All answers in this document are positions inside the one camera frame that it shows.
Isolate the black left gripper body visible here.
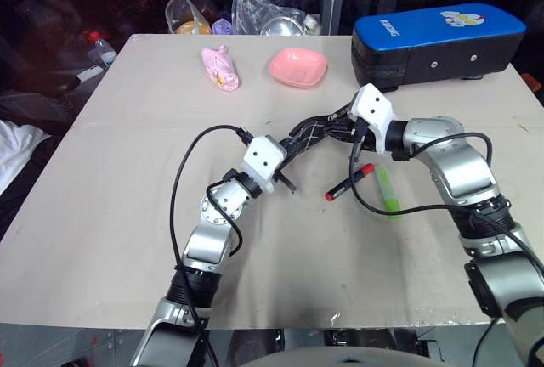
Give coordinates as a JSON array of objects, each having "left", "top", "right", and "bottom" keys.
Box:
[{"left": 274, "top": 138, "right": 296, "bottom": 184}]

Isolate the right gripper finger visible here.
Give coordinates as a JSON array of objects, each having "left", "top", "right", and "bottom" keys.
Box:
[
  {"left": 323, "top": 104, "right": 353, "bottom": 125},
  {"left": 319, "top": 127, "right": 354, "bottom": 145}
]

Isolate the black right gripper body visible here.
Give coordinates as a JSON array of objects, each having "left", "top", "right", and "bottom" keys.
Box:
[{"left": 337, "top": 105, "right": 370, "bottom": 147}]

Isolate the black grid pouch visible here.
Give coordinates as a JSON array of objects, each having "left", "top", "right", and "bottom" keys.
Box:
[{"left": 288, "top": 112, "right": 354, "bottom": 156}]

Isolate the red marker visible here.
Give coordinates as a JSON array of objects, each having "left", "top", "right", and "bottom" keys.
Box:
[{"left": 325, "top": 163, "right": 377, "bottom": 203}]

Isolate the green highlighter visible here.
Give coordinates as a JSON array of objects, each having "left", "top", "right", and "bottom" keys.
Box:
[{"left": 373, "top": 166, "right": 405, "bottom": 220}]

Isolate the pink plastic bowl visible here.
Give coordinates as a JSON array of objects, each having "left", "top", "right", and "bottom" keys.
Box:
[{"left": 268, "top": 47, "right": 329, "bottom": 89}]

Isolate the clear round glass bowl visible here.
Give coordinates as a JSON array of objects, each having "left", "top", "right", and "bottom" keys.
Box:
[{"left": 259, "top": 16, "right": 305, "bottom": 37}]

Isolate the blue and black case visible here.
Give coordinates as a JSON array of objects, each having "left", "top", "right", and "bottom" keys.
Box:
[{"left": 351, "top": 2, "right": 529, "bottom": 93}]

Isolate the clear crumpled plastic bag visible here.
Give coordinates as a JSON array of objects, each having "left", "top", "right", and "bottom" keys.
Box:
[{"left": 231, "top": 0, "right": 308, "bottom": 37}]

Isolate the plastic bag with orange item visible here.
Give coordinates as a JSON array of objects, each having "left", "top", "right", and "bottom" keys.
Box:
[{"left": 165, "top": 0, "right": 213, "bottom": 36}]

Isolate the water bottle with red cap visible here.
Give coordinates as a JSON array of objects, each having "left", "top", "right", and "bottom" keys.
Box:
[{"left": 86, "top": 31, "right": 117, "bottom": 69}]

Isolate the white cloth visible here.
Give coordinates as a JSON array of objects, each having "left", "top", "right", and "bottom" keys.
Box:
[{"left": 0, "top": 119, "right": 53, "bottom": 195}]

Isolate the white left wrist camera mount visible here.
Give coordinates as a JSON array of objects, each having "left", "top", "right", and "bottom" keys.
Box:
[{"left": 240, "top": 134, "right": 286, "bottom": 193}]

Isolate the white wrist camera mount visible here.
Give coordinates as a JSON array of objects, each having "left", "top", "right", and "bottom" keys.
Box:
[
  {"left": 347, "top": 83, "right": 397, "bottom": 158},
  {"left": 240, "top": 134, "right": 286, "bottom": 193}
]

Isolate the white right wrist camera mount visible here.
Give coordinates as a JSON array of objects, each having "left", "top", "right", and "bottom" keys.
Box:
[{"left": 347, "top": 83, "right": 397, "bottom": 158}]

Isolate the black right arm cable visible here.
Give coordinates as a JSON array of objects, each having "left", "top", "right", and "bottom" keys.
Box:
[{"left": 348, "top": 118, "right": 495, "bottom": 220}]

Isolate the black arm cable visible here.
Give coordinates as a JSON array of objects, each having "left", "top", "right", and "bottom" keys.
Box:
[
  {"left": 348, "top": 118, "right": 495, "bottom": 220},
  {"left": 169, "top": 124, "right": 252, "bottom": 367}
]

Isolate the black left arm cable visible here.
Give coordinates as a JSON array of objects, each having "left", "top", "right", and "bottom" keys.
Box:
[{"left": 169, "top": 124, "right": 252, "bottom": 367}]

